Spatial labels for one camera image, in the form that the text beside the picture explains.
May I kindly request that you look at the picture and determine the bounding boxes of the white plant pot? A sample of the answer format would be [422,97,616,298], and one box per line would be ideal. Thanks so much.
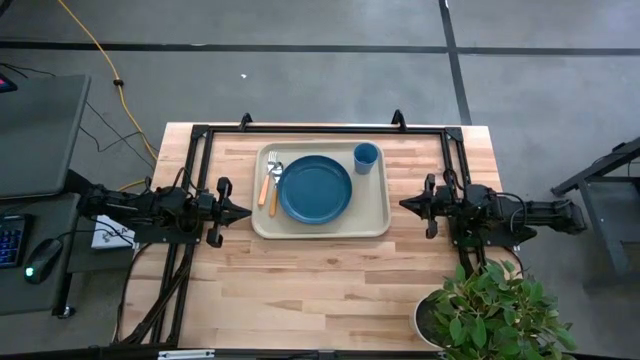
[411,293,452,352]

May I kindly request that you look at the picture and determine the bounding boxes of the fork with orange handle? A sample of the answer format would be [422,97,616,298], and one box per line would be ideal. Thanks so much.
[256,150,280,208]

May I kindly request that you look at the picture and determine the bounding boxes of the thin black floor cable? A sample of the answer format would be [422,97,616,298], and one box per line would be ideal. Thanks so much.
[0,61,157,172]

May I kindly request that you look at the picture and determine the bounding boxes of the black aluminium table frame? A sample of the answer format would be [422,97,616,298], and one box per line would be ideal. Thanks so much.
[111,109,474,352]

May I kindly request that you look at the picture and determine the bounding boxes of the grey desk top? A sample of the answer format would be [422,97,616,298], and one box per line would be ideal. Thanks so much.
[0,73,93,201]

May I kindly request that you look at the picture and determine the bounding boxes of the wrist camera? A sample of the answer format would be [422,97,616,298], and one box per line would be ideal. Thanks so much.
[196,191,219,212]
[434,185,455,210]

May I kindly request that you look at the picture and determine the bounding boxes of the spoon with orange handle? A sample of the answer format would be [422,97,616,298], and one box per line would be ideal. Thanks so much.
[268,160,285,218]

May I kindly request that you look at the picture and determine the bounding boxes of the beige plastic tray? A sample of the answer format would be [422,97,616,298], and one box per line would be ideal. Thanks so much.
[250,139,393,241]

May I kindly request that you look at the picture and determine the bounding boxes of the dark desk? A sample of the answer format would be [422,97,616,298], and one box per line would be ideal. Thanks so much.
[0,191,137,320]

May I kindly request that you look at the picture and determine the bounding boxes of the black computer mouse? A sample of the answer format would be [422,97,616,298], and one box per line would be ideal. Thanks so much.
[23,237,65,286]

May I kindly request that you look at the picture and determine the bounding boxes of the green leafy plant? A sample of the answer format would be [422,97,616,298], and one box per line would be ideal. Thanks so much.
[423,259,580,360]

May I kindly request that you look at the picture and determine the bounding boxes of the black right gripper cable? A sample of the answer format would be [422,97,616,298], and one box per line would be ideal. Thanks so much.
[441,168,467,194]

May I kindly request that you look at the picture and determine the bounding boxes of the white box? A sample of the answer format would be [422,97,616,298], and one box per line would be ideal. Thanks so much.
[90,214,138,251]

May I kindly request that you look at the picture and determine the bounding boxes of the yellow cable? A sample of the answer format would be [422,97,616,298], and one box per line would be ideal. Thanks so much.
[56,0,161,194]

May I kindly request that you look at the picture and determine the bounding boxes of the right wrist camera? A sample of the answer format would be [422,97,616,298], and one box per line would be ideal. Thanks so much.
[434,185,455,210]

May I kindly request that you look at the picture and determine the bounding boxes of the backlit keyboard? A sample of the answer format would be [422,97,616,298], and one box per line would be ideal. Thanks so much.
[0,213,28,270]

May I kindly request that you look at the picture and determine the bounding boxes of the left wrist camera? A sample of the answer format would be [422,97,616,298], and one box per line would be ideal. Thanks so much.
[196,191,219,212]

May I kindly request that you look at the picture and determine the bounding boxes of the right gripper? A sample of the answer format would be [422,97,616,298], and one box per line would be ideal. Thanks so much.
[398,172,454,241]

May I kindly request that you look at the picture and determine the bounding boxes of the black metal stand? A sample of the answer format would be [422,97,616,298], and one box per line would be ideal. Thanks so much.
[550,136,640,282]

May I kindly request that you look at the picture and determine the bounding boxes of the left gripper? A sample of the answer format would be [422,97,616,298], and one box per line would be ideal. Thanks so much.
[192,176,253,249]

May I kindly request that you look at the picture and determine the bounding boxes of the blue cup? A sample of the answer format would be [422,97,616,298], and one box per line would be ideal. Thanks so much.
[352,141,380,177]

